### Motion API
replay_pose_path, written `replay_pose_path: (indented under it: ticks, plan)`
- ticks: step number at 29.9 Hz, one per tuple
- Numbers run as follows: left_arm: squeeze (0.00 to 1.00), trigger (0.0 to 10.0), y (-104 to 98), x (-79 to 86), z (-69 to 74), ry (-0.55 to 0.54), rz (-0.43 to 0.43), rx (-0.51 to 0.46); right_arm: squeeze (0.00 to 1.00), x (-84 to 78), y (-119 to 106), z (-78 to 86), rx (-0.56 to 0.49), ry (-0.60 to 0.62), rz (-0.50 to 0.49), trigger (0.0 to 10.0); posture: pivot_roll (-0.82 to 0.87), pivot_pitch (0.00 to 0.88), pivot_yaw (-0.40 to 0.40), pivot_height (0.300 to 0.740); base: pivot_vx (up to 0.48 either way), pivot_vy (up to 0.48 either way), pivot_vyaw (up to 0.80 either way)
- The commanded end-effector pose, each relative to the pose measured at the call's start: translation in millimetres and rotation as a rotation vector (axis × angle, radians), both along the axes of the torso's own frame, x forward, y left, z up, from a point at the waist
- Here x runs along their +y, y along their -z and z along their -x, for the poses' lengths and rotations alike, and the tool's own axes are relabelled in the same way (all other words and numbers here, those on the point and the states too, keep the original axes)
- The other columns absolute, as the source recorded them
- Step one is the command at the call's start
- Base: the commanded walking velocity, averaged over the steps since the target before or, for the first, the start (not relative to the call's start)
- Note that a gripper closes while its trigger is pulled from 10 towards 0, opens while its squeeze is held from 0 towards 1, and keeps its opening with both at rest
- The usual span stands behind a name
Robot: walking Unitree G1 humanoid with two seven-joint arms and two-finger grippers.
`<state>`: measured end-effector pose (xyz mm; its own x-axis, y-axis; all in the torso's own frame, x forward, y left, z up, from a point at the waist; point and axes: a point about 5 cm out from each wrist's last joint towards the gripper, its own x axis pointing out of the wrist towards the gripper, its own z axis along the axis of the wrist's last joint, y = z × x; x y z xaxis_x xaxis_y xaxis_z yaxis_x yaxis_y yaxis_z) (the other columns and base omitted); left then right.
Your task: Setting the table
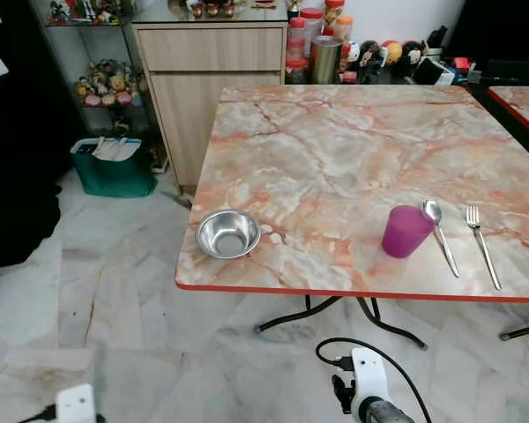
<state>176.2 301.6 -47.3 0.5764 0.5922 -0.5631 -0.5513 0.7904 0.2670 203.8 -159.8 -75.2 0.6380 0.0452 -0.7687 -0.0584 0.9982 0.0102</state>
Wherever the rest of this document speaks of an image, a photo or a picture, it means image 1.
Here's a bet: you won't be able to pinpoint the black hanging garment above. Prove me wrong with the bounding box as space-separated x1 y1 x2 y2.
0 0 67 270

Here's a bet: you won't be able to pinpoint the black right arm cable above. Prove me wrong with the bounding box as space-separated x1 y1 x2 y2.
316 338 434 423

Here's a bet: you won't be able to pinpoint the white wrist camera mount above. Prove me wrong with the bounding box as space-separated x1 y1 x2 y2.
350 347 389 413
56 383 99 423

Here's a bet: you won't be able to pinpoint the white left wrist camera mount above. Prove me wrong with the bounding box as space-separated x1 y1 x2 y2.
56 383 99 423

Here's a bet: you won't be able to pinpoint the steel tumbler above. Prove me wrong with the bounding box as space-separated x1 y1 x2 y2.
311 35 343 85

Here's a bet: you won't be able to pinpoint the red lidded plastic jar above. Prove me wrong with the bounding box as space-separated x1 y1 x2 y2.
287 16 306 63
300 7 325 56
285 57 311 85
333 14 354 45

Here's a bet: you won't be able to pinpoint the steel spoon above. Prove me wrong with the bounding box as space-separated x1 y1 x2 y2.
421 200 460 278

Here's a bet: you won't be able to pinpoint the light wooden cabinet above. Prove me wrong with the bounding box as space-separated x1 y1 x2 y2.
130 22 291 189

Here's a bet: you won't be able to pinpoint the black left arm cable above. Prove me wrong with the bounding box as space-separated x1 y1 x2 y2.
18 404 59 423

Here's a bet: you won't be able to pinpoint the black metal table legs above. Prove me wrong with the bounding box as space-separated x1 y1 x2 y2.
256 295 529 351

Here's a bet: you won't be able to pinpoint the glass display shelf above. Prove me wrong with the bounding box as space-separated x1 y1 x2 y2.
31 0 165 173

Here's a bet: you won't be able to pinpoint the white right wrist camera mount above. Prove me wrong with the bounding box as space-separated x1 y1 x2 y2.
350 347 389 413

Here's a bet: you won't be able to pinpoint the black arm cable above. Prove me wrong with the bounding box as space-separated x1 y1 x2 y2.
316 338 434 423
18 404 59 423

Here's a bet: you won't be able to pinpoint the small steel bowl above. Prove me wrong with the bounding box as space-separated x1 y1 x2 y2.
196 209 262 260

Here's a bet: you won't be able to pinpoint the steel fork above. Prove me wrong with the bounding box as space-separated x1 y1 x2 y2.
466 204 503 291

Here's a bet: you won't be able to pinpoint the white framed black device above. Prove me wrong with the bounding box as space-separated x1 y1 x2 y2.
412 56 457 86

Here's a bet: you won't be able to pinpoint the black television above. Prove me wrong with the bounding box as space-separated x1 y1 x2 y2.
443 0 529 63

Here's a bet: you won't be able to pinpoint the purple plastic cup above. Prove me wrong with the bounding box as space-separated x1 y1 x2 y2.
382 205 435 259

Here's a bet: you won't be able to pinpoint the green shopping bag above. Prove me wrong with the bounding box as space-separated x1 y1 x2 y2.
71 137 158 198

